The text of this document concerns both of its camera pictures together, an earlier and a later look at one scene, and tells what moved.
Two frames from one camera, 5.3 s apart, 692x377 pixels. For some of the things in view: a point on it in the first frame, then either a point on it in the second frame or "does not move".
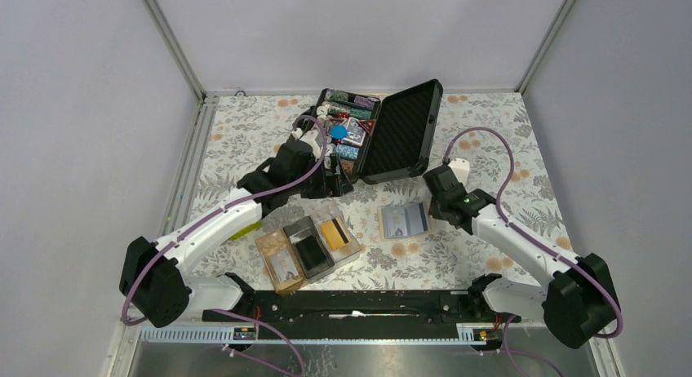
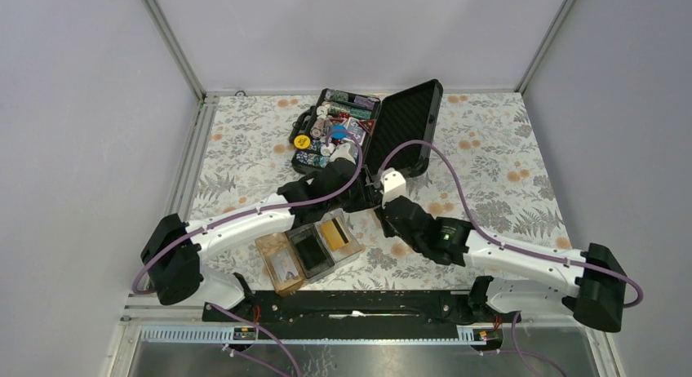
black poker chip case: x=382 y=140 does not move
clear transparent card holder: x=338 y=233 does not move
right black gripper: x=433 y=211 → x=378 y=210
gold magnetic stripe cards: x=334 y=233 does not move
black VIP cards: x=310 y=252 does not move
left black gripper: x=334 y=185 → x=367 y=193
